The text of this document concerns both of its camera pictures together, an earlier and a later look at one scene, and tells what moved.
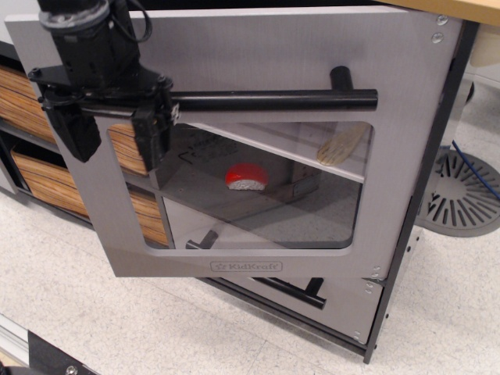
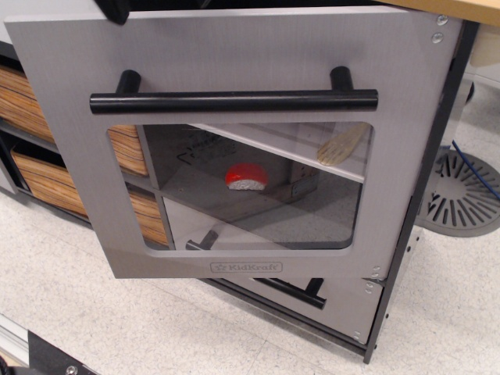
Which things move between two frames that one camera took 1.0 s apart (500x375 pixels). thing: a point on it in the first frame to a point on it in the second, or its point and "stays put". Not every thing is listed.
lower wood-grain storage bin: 51,183 stays put
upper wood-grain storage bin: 22,105 stays put
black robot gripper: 101,69 to 116,11
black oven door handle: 341,97 stays put
